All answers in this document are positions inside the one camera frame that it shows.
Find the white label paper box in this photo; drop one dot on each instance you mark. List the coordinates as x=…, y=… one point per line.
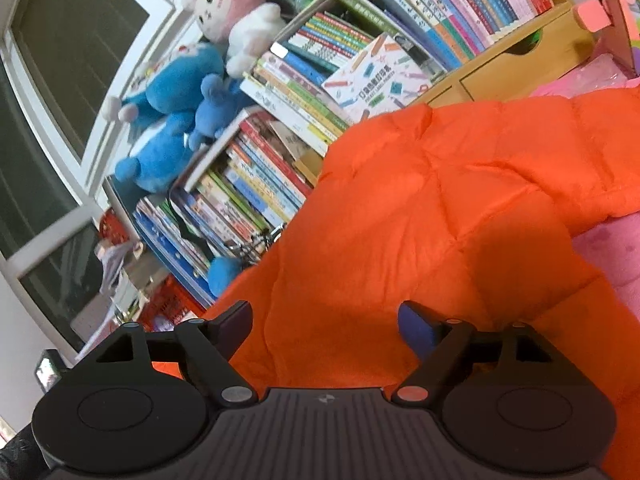
x=379, y=79

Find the wooden drawer organizer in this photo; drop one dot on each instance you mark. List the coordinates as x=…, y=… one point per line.
x=531, y=54

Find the large blue plush toy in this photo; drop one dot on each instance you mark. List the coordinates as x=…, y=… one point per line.
x=163, y=99

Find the blue plush ball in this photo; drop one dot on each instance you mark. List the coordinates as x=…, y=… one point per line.
x=222, y=272

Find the orange puffer jacket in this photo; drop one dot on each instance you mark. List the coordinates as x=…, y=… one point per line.
x=469, y=210

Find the pink plush doll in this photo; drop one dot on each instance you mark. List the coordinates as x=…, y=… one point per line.
x=216, y=18

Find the red plastic basket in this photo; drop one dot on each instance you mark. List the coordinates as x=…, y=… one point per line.
x=139, y=287

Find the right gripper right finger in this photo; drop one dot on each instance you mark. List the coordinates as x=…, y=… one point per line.
x=447, y=349

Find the pink bunny towel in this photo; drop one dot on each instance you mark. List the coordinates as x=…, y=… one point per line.
x=612, y=246

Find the small blue plush toy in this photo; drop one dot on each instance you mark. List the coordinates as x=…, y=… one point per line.
x=223, y=100

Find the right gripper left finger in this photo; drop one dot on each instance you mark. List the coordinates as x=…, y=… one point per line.
x=203, y=350

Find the black binder clips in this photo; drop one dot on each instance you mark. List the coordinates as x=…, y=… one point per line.
x=251, y=252

